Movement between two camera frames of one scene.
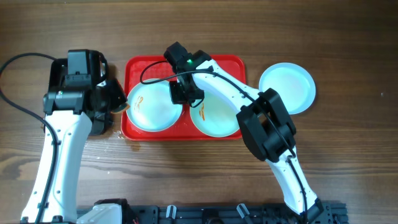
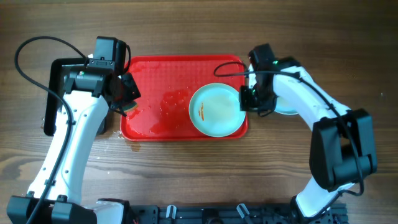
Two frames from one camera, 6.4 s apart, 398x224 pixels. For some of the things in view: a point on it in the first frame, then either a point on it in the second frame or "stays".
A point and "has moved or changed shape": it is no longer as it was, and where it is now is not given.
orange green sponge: [122, 107] has moved or changed shape
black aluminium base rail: [331, 213] stays
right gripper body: [182, 94] → [255, 99]
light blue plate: [216, 116] stays
